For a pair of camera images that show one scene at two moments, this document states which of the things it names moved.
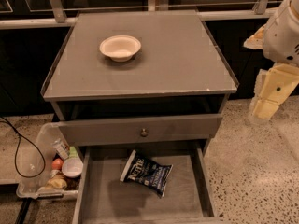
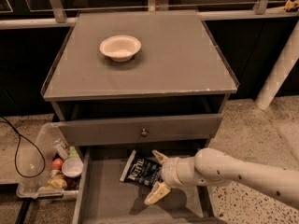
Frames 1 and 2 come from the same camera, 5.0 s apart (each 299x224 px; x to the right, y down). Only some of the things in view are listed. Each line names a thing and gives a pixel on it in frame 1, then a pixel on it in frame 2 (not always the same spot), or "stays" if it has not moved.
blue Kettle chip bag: [147, 173] stays
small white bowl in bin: [72, 167] stays
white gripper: [282, 38] → [169, 172]
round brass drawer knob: [144, 133] stays
